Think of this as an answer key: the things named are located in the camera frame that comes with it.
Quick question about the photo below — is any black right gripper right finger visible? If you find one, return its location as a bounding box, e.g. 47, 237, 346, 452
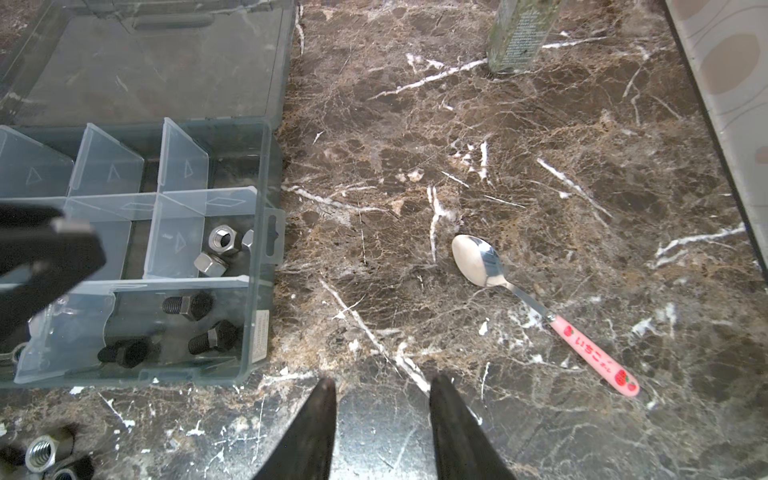
429, 375, 515, 479

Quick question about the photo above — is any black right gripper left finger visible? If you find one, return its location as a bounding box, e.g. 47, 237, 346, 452
254, 377, 337, 480

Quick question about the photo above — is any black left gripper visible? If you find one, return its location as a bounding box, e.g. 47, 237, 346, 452
1, 203, 106, 342

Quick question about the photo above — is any silver hex nut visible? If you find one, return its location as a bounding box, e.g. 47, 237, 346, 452
25, 428, 74, 473
208, 224, 240, 256
193, 252, 229, 278
241, 229, 255, 251

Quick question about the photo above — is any clear grey compartment organizer box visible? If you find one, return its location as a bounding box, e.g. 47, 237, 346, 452
1, 1, 296, 388

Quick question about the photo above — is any spoon with pink handle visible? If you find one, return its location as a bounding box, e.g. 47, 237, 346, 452
451, 234, 641, 397

